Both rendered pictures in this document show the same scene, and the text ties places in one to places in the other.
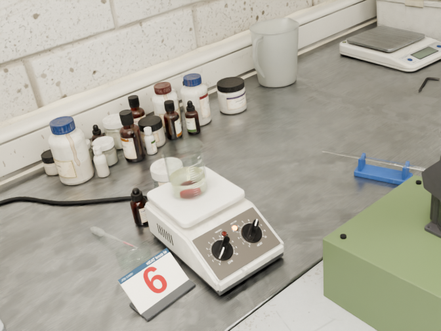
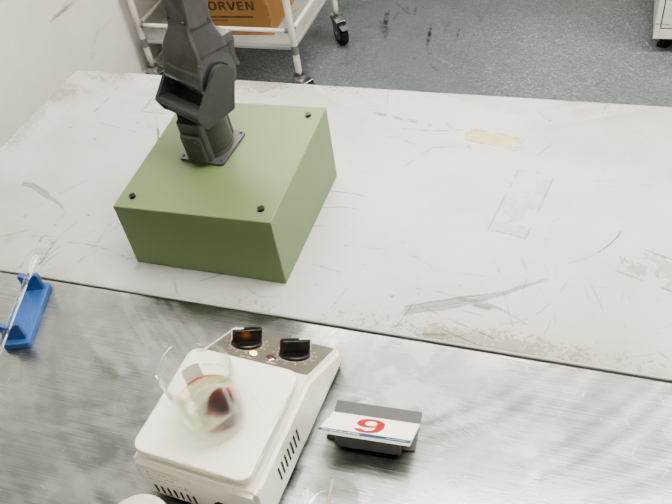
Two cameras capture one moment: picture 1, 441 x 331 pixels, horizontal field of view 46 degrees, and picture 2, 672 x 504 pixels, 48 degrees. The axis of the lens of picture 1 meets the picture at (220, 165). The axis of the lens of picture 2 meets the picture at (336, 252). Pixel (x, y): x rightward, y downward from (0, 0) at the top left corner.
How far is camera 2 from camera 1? 91 cm
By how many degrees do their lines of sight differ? 86
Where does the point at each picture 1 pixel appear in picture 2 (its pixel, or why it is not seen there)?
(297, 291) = (292, 305)
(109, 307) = (433, 473)
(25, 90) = not seen: outside the picture
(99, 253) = not seen: outside the picture
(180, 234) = (302, 396)
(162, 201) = (259, 437)
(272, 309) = (329, 312)
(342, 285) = (289, 240)
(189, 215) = (276, 379)
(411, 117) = not seen: outside the picture
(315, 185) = (66, 380)
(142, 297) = (402, 427)
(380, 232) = (240, 189)
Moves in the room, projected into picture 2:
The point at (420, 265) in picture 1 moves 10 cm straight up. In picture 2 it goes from (280, 151) to (264, 81)
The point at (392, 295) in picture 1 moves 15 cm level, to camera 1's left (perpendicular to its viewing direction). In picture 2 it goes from (305, 181) to (380, 242)
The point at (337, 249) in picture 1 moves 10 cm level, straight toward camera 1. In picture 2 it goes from (279, 211) to (358, 183)
